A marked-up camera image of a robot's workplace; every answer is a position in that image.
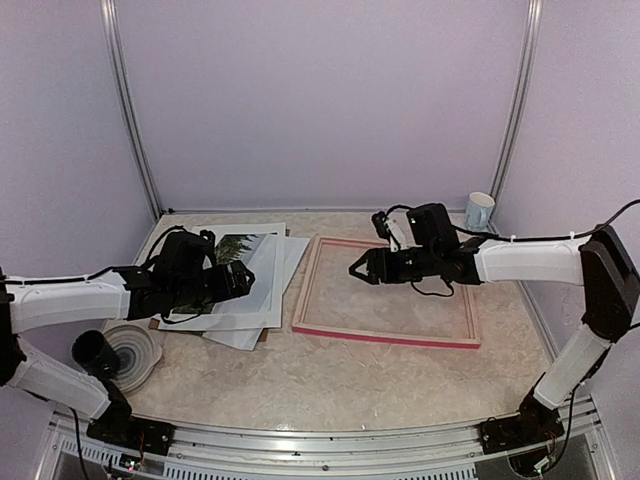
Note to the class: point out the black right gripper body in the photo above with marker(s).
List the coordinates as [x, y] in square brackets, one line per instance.
[424, 265]

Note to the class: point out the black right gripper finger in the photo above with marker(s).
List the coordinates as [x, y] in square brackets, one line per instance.
[361, 268]
[370, 279]

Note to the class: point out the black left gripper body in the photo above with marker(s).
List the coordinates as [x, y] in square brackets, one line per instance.
[189, 290]

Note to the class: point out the pink wooden picture frame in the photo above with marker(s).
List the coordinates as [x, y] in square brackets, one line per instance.
[332, 303]

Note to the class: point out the white photo mat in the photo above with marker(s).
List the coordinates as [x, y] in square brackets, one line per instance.
[278, 228]

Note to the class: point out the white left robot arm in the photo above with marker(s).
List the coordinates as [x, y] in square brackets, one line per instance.
[28, 304]

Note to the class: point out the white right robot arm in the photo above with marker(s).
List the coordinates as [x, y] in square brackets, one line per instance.
[585, 283]

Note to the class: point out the green landscape photo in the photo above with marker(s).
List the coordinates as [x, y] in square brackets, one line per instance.
[199, 308]

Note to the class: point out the forest landscape photo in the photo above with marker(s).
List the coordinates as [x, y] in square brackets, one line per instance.
[240, 247]

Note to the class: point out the light blue mug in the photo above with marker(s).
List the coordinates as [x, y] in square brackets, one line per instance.
[478, 212]

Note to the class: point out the white paper sheets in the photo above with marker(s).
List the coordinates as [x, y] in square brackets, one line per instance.
[239, 323]

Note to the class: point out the black cup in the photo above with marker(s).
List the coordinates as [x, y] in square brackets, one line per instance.
[95, 355]

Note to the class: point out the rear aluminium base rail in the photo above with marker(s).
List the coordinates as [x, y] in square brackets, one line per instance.
[265, 210]

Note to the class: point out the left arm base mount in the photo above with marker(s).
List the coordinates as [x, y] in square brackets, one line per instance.
[118, 426]

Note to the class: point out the front aluminium rail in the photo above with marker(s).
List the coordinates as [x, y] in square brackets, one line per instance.
[449, 451]

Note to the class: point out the right aluminium corner post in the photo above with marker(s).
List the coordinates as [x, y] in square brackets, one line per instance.
[519, 97]

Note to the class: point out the aluminium corner post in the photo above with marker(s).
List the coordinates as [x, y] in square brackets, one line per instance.
[116, 55]
[519, 97]

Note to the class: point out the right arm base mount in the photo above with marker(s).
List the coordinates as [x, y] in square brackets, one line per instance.
[532, 423]

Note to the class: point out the left aluminium corner post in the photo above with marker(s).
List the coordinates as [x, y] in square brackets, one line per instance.
[116, 55]

